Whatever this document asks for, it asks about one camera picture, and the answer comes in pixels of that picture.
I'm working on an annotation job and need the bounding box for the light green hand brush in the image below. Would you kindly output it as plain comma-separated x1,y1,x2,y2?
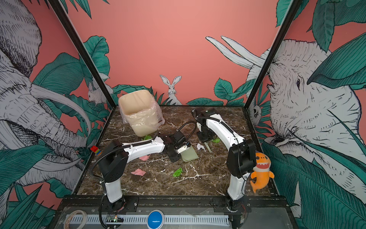
205,142,212,153

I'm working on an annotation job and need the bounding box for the light green dustpan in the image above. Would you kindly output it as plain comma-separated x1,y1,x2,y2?
181,146,199,162

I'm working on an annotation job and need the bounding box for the cream trash bin with bag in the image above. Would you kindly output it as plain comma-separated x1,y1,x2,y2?
118,90,165,137

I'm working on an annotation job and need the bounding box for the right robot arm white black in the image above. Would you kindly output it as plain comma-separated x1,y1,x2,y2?
191,108,256,212

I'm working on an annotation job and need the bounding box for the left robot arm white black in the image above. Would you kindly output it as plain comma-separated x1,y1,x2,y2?
89,131,191,204

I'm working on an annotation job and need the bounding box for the green paper scrap right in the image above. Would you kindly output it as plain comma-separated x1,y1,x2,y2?
212,138,221,143

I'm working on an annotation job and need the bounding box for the white paper scrap right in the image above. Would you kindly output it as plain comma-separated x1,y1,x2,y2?
197,143,206,152

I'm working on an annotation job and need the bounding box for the green paper scrap centre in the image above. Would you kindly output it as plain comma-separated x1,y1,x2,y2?
173,168,183,177

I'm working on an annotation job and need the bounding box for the pink paper scrap upper left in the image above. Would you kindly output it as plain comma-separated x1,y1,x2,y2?
139,155,150,161

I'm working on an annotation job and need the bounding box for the pink paper scrap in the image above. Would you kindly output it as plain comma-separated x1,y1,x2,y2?
139,155,150,161
131,169,146,176

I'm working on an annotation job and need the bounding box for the pink paper scrap lower left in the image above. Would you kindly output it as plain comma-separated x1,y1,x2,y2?
131,169,146,176

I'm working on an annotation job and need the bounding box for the orange plush toy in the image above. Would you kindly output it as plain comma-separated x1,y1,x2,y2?
250,152,275,193

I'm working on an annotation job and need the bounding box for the blue round button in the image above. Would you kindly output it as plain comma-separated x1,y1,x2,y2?
147,210,165,229

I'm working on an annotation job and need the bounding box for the white slotted cable duct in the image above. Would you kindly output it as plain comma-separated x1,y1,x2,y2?
64,214,230,226

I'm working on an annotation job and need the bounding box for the coiled clear cable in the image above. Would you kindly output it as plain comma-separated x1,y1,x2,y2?
63,210,88,229

